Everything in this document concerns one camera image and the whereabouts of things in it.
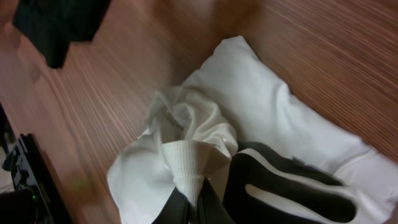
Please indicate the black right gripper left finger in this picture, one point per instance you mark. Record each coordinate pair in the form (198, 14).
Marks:
(175, 211)

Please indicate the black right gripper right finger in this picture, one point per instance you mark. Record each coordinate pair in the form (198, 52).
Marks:
(210, 209)

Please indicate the white t-shirt with black print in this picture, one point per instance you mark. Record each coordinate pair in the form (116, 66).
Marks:
(269, 157)

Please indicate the black garment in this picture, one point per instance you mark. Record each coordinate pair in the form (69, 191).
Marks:
(51, 25)

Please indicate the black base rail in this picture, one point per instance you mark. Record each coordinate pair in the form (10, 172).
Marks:
(35, 198)

